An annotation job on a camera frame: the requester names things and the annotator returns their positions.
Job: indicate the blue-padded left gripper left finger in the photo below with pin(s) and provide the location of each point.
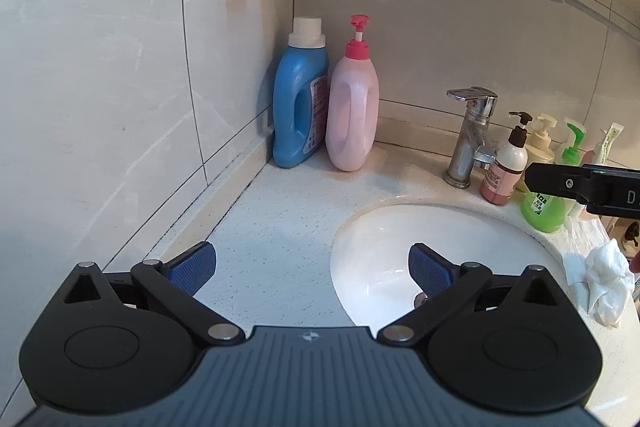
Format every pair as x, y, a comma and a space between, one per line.
169, 288

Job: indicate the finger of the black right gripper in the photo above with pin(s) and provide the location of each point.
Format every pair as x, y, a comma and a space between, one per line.
568, 182

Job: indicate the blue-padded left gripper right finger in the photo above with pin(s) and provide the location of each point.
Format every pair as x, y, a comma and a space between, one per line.
450, 290

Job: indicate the white pink pump bottle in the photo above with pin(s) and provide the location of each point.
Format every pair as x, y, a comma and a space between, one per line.
510, 162

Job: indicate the white cloth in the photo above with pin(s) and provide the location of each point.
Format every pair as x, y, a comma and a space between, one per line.
600, 283

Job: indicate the chrome sink drain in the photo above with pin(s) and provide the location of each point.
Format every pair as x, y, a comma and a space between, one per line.
419, 299

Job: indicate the cream yellow pump bottle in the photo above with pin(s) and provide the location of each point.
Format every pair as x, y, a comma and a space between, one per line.
538, 142

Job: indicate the green pump soap bottle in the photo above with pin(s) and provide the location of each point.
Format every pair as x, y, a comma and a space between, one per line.
545, 212

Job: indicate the green white tube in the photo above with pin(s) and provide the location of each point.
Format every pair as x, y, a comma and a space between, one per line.
604, 146

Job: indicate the white ceramic sink basin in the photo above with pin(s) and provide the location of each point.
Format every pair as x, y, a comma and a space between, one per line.
369, 260

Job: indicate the chrome sink faucet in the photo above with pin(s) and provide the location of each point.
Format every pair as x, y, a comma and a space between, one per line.
472, 148

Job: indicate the pink pump detergent bottle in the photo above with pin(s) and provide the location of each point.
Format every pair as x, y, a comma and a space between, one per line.
353, 103

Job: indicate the blue detergent bottle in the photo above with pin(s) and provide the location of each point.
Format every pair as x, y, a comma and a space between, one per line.
301, 94

